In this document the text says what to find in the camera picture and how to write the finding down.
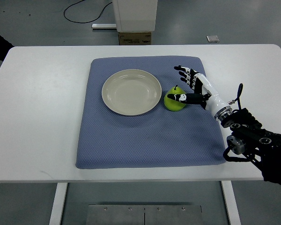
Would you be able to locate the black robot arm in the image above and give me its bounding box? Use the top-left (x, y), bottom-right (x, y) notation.
top-left (220, 84), bottom-right (281, 185)

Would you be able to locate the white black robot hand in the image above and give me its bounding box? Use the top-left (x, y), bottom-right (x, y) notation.
top-left (166, 65), bottom-right (232, 121)

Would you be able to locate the brown cardboard box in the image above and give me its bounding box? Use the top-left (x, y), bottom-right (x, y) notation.
top-left (118, 32), bottom-right (152, 45)

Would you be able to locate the white right table leg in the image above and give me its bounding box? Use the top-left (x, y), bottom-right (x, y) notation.
top-left (221, 180), bottom-right (241, 225)

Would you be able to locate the white table leg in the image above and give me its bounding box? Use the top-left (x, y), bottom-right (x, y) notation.
top-left (221, 180), bottom-right (241, 225)
top-left (49, 183), bottom-right (68, 225)

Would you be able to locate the black floor cable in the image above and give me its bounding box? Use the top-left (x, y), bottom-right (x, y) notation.
top-left (64, 0), bottom-right (114, 24)

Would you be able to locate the silver aluminium rail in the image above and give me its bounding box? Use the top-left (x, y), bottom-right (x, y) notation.
top-left (91, 23), bottom-right (117, 30)

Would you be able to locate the blue textured mat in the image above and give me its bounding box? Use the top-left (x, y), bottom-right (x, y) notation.
top-left (76, 56), bottom-right (225, 169)

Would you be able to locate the small grey floor plate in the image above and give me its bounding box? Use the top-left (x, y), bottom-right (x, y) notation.
top-left (206, 35), bottom-right (220, 43)

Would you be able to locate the beige round plate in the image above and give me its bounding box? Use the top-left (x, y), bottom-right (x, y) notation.
top-left (102, 69), bottom-right (162, 116)

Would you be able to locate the green pear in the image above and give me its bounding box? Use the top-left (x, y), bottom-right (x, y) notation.
top-left (164, 85), bottom-right (186, 112)

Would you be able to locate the white machine column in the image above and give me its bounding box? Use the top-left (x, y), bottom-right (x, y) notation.
top-left (112, 0), bottom-right (158, 32)

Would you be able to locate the white left table leg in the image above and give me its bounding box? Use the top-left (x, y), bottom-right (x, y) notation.
top-left (49, 183), bottom-right (68, 225)

